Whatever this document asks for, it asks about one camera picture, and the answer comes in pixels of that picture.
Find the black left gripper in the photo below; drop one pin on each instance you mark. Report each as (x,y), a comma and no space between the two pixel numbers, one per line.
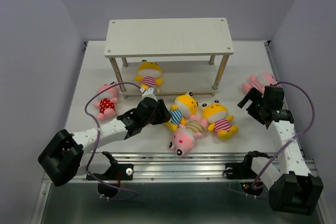
(164,115)

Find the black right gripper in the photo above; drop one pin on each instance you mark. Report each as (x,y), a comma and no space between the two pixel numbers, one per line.
(252,94)

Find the yellow frog toy blue stripes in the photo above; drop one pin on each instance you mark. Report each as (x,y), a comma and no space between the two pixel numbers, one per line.
(184,106)

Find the yellow frog toy red stripes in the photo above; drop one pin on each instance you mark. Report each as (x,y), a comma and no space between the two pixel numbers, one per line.
(219,121)

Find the yellow frog toy pink stripes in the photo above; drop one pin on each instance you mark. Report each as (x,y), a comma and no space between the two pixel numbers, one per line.
(149,75)

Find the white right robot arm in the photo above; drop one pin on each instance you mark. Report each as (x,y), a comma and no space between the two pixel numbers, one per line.
(291,186)

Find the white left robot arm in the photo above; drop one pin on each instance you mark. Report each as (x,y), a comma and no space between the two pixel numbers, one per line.
(86,140)

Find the white two-tier shelf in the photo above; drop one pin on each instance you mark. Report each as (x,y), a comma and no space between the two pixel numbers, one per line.
(192,52)

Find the pink frog toy orange stripes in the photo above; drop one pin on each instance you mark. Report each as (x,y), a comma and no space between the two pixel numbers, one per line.
(184,138)

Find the pink frog toy polka dots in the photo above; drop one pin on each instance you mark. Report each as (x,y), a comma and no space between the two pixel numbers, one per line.
(106,104)

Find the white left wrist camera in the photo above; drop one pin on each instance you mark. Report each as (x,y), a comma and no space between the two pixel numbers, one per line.
(150,92)

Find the aluminium front rail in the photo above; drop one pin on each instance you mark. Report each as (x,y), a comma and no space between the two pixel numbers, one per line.
(143,167)

